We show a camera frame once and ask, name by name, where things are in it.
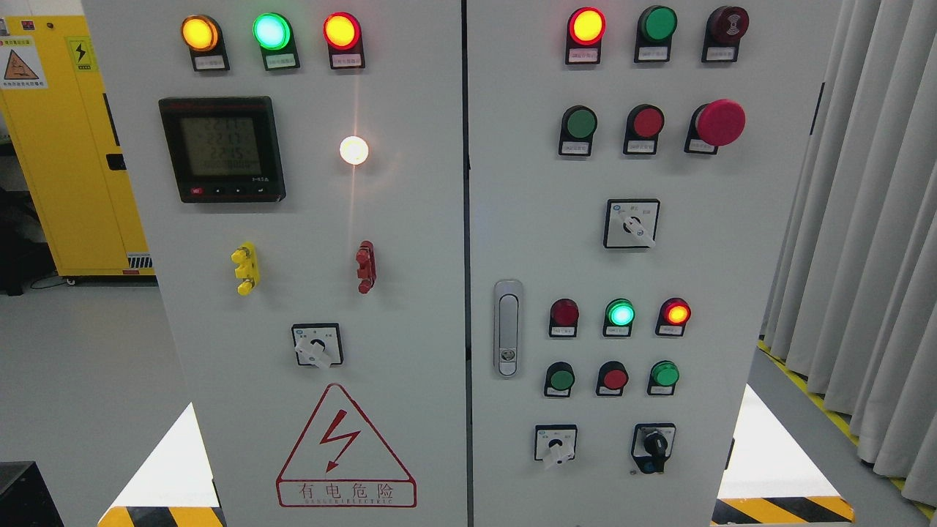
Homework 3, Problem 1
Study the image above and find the red mushroom emergency stop button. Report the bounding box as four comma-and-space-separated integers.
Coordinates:
684, 99, 747, 154

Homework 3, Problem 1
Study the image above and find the green indicator lamp top right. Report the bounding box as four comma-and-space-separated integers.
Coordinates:
633, 4, 677, 64

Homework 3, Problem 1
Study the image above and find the black box bottom left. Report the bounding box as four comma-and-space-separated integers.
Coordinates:
1, 461, 64, 526

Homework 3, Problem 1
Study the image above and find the green indicator lamp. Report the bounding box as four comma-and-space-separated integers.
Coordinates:
602, 298, 635, 338
633, 4, 677, 64
252, 11, 301, 71

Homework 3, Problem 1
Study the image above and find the black key selector switch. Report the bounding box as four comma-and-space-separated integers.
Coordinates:
630, 422, 677, 474

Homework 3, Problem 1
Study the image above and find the red indicator lamp top right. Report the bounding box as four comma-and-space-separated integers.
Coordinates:
564, 7, 606, 64

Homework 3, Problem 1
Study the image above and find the lower right red indicator lamp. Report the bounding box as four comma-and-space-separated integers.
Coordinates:
654, 297, 692, 337

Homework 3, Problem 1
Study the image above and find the red push button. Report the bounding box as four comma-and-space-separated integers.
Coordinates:
622, 104, 665, 154
595, 361, 630, 397

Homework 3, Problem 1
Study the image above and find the green indicator lamp top left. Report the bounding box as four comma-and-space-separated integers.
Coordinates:
252, 11, 301, 71

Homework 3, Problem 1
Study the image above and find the yellow indicator lamp top left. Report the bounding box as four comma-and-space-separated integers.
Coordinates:
180, 14, 230, 72

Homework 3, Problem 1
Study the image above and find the yellow safety storage cabinet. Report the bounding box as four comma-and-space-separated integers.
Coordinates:
2, 15, 154, 281

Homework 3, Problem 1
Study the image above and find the green push button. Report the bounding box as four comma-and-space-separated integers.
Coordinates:
558, 105, 598, 157
646, 360, 682, 397
543, 362, 576, 398

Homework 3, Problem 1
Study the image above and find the white lit indicator lamp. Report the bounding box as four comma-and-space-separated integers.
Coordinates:
339, 135, 370, 166

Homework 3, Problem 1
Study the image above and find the red indicator lamp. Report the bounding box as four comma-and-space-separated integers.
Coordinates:
324, 11, 365, 70
564, 7, 606, 64
654, 297, 692, 337
548, 298, 580, 338

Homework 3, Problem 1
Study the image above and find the red terminal block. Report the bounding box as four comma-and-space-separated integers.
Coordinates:
355, 240, 377, 294

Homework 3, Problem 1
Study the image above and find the lower white rotary selector switch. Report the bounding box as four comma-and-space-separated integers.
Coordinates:
533, 424, 578, 469

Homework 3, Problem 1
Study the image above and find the black digital power meter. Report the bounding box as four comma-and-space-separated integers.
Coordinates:
158, 94, 287, 203

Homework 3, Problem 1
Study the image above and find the lower green indicator lamp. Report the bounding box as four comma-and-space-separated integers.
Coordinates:
602, 298, 635, 338

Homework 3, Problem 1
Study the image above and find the upper right rotary selector switch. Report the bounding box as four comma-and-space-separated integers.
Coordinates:
602, 199, 660, 250

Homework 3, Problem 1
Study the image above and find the upper green push button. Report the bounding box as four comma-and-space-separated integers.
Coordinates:
558, 105, 598, 157

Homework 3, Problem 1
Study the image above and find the left door rotary selector switch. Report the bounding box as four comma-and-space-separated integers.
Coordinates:
291, 323, 345, 368

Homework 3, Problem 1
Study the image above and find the dark red buzzer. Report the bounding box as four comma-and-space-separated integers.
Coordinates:
701, 4, 750, 64

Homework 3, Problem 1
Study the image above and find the silver cabinet door handle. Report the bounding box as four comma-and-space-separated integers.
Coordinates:
493, 279, 524, 378

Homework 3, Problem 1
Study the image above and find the lower left green push button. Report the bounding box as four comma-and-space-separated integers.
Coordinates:
543, 362, 576, 398

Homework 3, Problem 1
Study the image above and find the lower left red indicator lamp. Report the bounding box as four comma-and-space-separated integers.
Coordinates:
548, 298, 580, 338

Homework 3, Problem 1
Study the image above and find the red indicator lamp top left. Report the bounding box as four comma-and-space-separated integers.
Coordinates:
324, 11, 365, 70

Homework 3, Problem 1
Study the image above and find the upper red push button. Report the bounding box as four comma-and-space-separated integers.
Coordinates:
622, 104, 665, 154

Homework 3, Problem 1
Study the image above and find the red electrical hazard warning sticker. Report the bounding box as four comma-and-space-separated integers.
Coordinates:
275, 383, 417, 508

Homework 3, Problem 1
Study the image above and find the lower right green push button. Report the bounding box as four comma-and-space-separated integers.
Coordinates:
646, 360, 682, 397

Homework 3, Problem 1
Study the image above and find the lower red push button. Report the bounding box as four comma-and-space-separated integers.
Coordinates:
595, 361, 630, 397

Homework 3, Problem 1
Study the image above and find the yellow terminal block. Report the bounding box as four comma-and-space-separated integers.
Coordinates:
231, 242, 261, 296

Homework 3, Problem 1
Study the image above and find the grey curtain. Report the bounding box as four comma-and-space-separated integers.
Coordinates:
762, 1, 936, 507

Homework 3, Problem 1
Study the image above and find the grey electrical control cabinet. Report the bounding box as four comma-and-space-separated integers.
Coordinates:
83, 1, 844, 526

